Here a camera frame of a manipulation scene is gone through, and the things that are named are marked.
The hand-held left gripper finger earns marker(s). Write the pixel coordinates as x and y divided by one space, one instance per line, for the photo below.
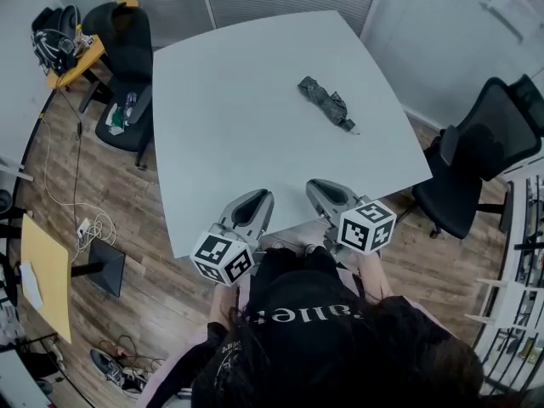
265 217
238 206

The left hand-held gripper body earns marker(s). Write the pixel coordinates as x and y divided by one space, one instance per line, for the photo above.
221 259

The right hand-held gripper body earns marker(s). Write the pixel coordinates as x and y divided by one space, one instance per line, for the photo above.
365 230

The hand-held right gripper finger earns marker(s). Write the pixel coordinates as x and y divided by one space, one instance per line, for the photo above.
346 194
316 200

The grey plaid umbrella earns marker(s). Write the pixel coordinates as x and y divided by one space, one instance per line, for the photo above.
323 100

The person's left forearm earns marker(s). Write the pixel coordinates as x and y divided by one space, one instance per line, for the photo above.
223 306

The person's right forearm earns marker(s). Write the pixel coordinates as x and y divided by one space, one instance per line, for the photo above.
376 276

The person's left white shoe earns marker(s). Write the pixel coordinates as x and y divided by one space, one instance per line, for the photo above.
277 244

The person's white shoe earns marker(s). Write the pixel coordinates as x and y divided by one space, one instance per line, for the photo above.
310 250
277 244

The person's right white shoe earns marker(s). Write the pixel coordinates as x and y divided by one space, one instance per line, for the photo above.
310 250

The white table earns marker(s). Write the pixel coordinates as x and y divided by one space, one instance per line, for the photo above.
255 143

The black mesh high-back office chair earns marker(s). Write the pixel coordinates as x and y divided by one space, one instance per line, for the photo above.
459 185

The person's black shirt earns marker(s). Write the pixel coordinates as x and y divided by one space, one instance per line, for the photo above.
306 347

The person's pink trousers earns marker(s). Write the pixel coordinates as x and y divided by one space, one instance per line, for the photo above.
170 376

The white power strip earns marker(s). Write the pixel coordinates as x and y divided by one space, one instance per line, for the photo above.
84 228

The clear plastic bottle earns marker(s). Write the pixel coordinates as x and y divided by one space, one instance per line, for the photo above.
131 103

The green white packet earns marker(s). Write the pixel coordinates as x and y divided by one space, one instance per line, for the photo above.
115 119

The grey sneaker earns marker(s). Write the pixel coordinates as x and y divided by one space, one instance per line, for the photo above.
106 366

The white metal shelf rack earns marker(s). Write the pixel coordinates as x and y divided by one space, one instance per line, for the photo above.
523 270

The yellow wooden desk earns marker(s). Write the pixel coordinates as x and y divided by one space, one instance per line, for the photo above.
49 279

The black power adapter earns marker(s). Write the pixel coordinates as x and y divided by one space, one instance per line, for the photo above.
79 129

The white paper sheet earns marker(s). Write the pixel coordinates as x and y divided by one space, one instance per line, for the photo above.
30 285

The yellow round side table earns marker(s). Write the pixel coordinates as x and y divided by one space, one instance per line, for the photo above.
87 64

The white ledge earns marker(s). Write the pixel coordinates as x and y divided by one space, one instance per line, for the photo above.
15 169

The black backpack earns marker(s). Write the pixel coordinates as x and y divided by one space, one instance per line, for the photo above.
51 51

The paper notices on glass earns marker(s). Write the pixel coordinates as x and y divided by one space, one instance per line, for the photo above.
510 2

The black bag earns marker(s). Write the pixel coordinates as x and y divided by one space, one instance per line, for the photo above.
57 17

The black pedestal base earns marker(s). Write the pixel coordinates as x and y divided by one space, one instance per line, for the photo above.
106 266

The white wooden frame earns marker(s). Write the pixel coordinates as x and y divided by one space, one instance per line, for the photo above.
510 300

